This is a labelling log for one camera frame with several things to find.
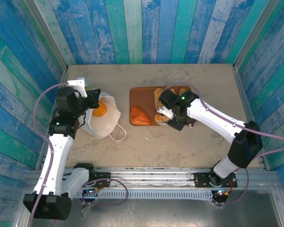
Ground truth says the triangular orange pastry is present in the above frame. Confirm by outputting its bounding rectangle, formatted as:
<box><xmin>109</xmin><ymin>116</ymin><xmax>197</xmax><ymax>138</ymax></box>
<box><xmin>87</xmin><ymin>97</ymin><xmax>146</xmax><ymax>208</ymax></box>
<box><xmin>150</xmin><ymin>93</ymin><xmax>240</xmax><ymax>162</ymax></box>
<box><xmin>130</xmin><ymin>105</ymin><xmax>151</xmax><ymax>125</ymax></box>

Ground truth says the large oval white-orange loaf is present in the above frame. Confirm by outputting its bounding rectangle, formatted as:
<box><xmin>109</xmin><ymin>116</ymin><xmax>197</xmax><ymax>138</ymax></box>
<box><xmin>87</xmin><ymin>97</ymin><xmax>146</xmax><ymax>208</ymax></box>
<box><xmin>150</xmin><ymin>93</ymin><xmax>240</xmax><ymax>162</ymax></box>
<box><xmin>92</xmin><ymin>100</ymin><xmax>107</xmax><ymax>118</ymax></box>

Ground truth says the small controller board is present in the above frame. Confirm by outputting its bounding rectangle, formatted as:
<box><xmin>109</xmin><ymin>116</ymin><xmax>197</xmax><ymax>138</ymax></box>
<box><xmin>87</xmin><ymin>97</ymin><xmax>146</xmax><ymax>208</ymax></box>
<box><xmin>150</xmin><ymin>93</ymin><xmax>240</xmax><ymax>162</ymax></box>
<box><xmin>214</xmin><ymin>188</ymin><xmax>231</xmax><ymax>197</ymax></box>
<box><xmin>84</xmin><ymin>188</ymin><xmax>102</xmax><ymax>196</ymax></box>

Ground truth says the aluminium table edge strip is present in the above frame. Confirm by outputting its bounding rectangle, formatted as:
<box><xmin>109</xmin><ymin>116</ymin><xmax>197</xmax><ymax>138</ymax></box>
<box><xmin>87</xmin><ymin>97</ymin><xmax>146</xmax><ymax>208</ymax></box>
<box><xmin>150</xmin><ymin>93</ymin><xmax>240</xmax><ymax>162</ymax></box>
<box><xmin>233</xmin><ymin>66</ymin><xmax>271</xmax><ymax>171</ymax></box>
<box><xmin>35</xmin><ymin>66</ymin><xmax>69</xmax><ymax>170</ymax></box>

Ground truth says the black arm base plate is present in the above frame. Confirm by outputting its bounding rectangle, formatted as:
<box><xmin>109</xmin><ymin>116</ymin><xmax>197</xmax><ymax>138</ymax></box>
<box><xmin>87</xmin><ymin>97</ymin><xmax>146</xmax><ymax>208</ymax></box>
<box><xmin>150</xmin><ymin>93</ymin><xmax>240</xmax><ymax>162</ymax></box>
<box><xmin>91</xmin><ymin>172</ymin><xmax>112</xmax><ymax>189</ymax></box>
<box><xmin>194</xmin><ymin>172</ymin><xmax>238</xmax><ymax>189</ymax></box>

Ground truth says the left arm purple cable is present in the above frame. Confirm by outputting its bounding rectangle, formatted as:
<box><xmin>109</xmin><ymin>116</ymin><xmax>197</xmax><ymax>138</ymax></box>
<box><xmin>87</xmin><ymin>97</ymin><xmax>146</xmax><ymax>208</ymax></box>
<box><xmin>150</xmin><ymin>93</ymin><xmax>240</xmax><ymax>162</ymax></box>
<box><xmin>29</xmin><ymin>82</ymin><xmax>129</xmax><ymax>227</ymax></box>

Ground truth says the striped spiral horn bread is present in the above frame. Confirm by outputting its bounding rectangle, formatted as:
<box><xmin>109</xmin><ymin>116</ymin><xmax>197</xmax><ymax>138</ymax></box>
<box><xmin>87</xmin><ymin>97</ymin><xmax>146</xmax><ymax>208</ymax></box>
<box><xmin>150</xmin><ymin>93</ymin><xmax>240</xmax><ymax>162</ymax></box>
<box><xmin>154</xmin><ymin>87</ymin><xmax>164</xmax><ymax>112</ymax></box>

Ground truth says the printed paper bag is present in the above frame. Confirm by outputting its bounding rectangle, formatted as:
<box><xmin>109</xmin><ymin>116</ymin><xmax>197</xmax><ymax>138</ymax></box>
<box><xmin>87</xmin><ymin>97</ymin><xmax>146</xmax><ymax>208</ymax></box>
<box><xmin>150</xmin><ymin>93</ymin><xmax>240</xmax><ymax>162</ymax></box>
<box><xmin>81</xmin><ymin>91</ymin><xmax>127</xmax><ymax>142</ymax></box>

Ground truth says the grey metal base panel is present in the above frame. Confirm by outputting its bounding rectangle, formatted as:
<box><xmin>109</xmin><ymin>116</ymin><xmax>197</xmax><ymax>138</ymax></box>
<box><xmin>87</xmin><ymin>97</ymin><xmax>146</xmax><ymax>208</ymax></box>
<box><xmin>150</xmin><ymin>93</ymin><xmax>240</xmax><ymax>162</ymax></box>
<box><xmin>14</xmin><ymin>189</ymin><xmax>284</xmax><ymax>227</ymax></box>

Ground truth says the brown plastic tray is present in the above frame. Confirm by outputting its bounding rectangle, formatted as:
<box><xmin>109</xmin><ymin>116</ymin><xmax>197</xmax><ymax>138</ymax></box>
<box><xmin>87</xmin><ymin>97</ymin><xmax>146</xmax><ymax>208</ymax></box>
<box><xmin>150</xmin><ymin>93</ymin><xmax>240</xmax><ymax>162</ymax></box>
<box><xmin>129</xmin><ymin>86</ymin><xmax>196</xmax><ymax>126</ymax></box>

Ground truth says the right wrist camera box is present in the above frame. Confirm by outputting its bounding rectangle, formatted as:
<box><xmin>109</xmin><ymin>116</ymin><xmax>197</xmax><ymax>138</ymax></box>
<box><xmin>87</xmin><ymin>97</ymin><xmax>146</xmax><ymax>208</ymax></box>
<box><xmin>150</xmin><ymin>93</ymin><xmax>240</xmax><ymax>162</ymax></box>
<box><xmin>156</xmin><ymin>105</ymin><xmax>175</xmax><ymax>120</ymax></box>

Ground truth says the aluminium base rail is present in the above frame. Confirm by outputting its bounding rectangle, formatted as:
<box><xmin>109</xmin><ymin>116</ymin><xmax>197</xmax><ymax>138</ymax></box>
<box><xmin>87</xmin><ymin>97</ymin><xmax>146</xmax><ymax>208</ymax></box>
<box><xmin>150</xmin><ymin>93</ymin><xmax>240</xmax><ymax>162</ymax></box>
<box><xmin>26</xmin><ymin>166</ymin><xmax>282</xmax><ymax>190</ymax></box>

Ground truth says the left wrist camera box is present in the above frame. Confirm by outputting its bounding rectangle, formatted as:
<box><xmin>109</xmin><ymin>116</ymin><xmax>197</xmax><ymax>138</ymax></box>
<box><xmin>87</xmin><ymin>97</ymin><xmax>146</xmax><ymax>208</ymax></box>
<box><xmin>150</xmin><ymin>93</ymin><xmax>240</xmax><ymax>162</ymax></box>
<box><xmin>67</xmin><ymin>77</ymin><xmax>90</xmax><ymax>98</ymax></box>

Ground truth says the rectangular cheese-topped bread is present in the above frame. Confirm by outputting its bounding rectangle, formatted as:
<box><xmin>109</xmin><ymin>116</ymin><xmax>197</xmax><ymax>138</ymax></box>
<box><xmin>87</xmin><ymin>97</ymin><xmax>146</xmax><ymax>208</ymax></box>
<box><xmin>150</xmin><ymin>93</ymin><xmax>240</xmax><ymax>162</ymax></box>
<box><xmin>154</xmin><ymin>113</ymin><xmax>171</xmax><ymax>124</ymax></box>

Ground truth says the aluminium corner post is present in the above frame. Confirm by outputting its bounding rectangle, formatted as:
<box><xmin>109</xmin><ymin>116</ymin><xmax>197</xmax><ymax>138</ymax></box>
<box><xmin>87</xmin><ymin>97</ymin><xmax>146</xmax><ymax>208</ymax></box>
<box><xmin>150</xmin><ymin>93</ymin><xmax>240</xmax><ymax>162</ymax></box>
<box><xmin>23</xmin><ymin>0</ymin><xmax>69</xmax><ymax>73</ymax></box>
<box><xmin>233</xmin><ymin>0</ymin><xmax>279</xmax><ymax>70</ymax></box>

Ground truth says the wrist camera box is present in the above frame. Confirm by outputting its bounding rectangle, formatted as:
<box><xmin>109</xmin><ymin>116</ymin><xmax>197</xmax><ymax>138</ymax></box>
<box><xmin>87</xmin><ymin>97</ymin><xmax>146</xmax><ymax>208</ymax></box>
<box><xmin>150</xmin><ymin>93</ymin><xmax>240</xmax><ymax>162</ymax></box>
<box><xmin>156</xmin><ymin>105</ymin><xmax>175</xmax><ymax>120</ymax></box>
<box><xmin>67</xmin><ymin>77</ymin><xmax>90</xmax><ymax>98</ymax></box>

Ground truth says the slotted grey cable duct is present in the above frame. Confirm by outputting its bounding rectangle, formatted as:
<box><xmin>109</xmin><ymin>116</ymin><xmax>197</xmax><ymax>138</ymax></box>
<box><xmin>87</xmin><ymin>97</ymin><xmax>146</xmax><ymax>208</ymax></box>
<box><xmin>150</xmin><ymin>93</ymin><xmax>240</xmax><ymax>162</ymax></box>
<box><xmin>72</xmin><ymin>189</ymin><xmax>215</xmax><ymax>201</ymax></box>

